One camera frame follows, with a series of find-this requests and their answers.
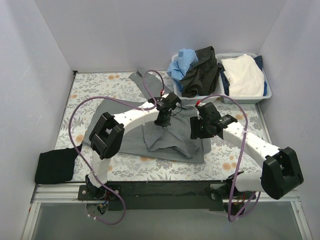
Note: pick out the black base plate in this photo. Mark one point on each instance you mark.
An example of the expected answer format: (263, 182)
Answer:
(160, 195)

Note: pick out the cream white folded shirt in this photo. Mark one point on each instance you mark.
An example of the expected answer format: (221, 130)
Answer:
(246, 77)

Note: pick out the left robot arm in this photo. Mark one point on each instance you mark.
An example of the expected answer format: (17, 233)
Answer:
(107, 135)

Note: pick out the aluminium frame rail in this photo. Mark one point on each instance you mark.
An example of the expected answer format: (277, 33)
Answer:
(69, 194)

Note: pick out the light blue shirt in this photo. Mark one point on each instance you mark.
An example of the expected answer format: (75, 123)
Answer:
(179, 66)

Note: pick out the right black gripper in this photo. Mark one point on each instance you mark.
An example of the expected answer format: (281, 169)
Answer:
(198, 128)

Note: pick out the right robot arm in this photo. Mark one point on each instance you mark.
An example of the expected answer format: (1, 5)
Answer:
(280, 169)

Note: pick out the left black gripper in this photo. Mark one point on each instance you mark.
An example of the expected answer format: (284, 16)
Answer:
(162, 117)

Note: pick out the floral table cloth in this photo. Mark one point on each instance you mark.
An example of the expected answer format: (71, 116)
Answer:
(218, 164)

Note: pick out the black folded shirt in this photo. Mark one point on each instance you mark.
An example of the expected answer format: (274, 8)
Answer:
(55, 166)

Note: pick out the grey long sleeve shirt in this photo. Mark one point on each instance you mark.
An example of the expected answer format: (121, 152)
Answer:
(169, 143)

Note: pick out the navy blue folded garment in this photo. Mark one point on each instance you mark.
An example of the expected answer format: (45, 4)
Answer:
(261, 65)

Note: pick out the left white plastic basket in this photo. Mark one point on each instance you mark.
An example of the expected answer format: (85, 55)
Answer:
(193, 100)

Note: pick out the dark striped shirt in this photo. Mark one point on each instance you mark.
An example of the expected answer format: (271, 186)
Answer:
(202, 78)

